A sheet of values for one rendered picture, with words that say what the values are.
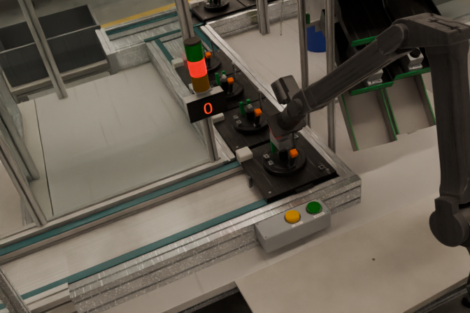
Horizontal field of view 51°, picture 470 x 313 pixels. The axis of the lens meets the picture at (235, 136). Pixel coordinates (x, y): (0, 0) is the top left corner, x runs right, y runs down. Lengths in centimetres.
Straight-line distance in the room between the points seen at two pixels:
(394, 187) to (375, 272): 34
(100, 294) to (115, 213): 29
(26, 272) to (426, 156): 132
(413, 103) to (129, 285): 105
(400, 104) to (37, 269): 123
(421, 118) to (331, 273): 60
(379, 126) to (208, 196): 59
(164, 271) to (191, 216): 21
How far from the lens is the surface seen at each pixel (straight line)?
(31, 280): 158
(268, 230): 142
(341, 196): 155
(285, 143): 152
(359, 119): 163
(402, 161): 178
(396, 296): 142
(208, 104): 148
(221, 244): 144
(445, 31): 96
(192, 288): 146
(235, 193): 160
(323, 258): 148
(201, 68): 142
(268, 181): 154
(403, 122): 170
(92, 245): 158
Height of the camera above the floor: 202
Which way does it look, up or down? 37 degrees down
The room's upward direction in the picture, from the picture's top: 9 degrees counter-clockwise
